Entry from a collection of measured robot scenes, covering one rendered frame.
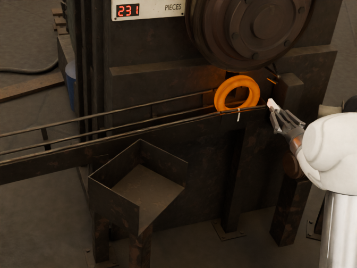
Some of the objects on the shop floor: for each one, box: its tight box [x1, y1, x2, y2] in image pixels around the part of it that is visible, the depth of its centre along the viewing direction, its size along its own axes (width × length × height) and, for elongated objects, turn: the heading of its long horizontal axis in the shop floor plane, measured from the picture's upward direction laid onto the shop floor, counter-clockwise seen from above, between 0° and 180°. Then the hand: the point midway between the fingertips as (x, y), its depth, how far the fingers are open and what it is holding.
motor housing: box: [269, 149, 312, 247], centre depth 227 cm, size 13×22×54 cm, turn 104°
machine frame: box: [71, 0, 343, 241], centre depth 222 cm, size 73×108×176 cm
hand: (273, 107), depth 195 cm, fingers closed
